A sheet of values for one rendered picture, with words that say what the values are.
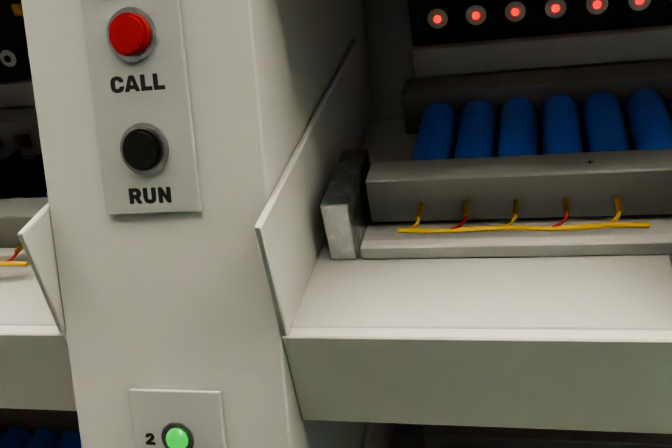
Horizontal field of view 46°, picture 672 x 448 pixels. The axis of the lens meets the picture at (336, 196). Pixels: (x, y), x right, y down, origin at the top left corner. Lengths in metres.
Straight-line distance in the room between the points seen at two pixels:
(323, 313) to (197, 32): 0.12
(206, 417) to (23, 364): 0.09
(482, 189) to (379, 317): 0.08
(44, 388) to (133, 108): 0.14
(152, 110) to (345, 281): 0.10
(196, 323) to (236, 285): 0.02
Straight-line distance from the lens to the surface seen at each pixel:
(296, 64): 0.34
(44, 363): 0.37
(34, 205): 0.41
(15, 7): 0.53
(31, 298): 0.39
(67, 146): 0.33
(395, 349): 0.30
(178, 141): 0.31
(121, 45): 0.31
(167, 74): 0.31
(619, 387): 0.31
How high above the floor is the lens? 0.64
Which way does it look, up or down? 9 degrees down
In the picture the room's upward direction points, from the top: 4 degrees counter-clockwise
